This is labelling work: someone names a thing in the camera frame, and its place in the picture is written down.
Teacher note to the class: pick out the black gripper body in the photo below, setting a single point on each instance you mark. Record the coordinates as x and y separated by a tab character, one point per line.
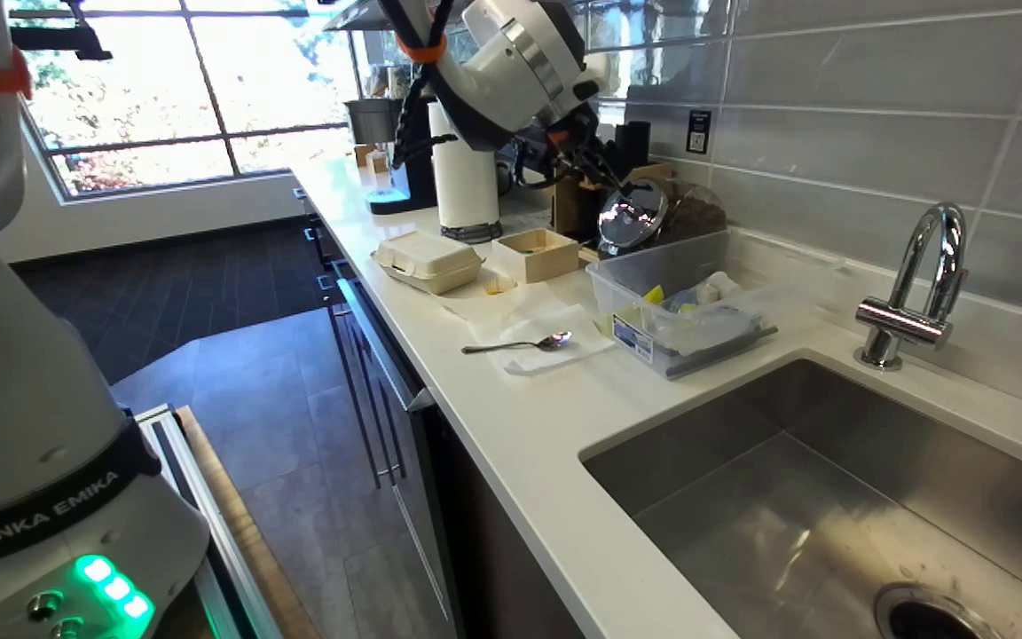
568	130

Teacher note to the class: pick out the chrome coffee jar lid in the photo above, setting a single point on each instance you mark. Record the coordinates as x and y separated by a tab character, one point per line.
634	221

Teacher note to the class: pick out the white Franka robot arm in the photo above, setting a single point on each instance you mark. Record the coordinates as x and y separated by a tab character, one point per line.
24	413

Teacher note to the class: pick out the black coffee machine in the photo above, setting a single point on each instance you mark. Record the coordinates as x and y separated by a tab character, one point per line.
383	155

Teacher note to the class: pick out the black cup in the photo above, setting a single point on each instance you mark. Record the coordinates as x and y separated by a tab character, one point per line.
635	141

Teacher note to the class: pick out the wooden countertop rack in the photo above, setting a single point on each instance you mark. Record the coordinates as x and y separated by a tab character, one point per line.
568	207

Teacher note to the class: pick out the small wooden box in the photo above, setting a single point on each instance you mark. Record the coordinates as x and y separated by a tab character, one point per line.
540	252

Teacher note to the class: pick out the white paper towel roll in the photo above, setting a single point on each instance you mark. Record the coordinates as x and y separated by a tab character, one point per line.
467	183

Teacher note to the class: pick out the black paper towel holder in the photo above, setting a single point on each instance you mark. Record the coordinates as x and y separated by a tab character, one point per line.
475	232

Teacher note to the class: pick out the small white bottle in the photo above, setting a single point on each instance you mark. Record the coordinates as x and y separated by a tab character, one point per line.
718	285

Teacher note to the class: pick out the clear plastic bin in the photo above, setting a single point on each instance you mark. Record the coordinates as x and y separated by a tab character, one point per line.
682	330

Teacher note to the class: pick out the white takeout container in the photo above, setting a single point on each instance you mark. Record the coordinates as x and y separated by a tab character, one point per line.
428	260

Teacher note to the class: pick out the metal spoon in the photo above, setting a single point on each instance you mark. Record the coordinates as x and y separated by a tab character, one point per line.
522	346

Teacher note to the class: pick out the chrome sink faucet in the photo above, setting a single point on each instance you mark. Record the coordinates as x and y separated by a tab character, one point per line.
921	315

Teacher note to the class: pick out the dark kitchen cabinet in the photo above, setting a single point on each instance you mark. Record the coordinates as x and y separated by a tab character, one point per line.
416	464

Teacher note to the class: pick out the stainless steel sink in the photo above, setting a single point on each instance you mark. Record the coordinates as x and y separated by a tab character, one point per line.
841	509

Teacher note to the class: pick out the robot mounting table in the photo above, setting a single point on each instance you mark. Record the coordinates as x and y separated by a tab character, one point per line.
237	535

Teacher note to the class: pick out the wall power outlet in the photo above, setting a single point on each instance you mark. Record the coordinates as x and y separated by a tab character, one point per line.
697	131

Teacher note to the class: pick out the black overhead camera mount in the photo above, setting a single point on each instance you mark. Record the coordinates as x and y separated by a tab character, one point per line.
61	36

